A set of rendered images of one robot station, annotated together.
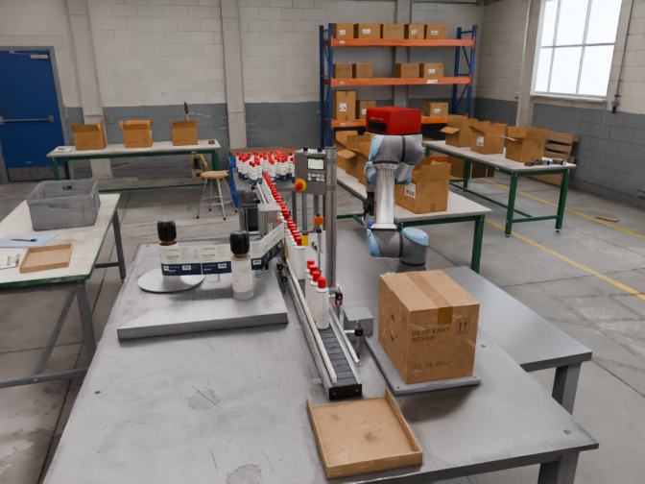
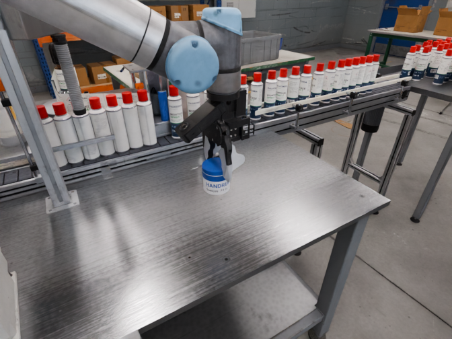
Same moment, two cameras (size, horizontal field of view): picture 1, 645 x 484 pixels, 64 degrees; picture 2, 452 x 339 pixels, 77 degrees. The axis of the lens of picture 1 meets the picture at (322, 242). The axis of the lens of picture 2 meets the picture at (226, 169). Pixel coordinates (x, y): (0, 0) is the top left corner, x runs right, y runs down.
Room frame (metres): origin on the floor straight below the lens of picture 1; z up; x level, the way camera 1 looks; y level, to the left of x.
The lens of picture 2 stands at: (2.54, -0.85, 1.38)
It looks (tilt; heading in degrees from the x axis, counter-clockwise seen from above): 32 degrees down; 71
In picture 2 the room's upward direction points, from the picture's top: straight up
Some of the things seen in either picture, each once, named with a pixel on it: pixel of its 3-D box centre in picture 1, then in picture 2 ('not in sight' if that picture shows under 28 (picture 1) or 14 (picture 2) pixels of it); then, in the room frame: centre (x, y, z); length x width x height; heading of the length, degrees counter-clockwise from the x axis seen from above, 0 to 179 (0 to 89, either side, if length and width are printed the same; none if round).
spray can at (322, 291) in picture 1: (322, 302); not in sight; (1.78, 0.00, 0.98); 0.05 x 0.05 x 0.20
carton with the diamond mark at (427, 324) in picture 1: (424, 323); not in sight; (1.61, -0.36, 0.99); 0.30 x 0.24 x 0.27; 12
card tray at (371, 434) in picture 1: (360, 427); not in sight; (1.23, -0.11, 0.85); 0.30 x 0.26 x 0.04; 12
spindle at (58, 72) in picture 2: (168, 249); (66, 74); (2.26, 0.72, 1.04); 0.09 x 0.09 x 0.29
